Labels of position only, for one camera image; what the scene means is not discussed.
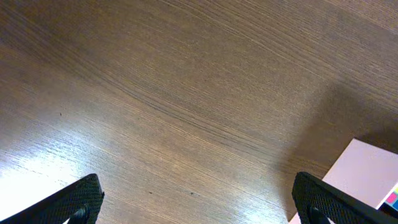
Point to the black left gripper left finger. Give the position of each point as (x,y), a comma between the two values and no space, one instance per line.
(79,202)

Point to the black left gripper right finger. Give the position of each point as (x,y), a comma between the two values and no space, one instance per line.
(318,202)

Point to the white cardboard box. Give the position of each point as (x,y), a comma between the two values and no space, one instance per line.
(365,172)

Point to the colourful puzzle cube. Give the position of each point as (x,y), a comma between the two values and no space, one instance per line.
(392,200)

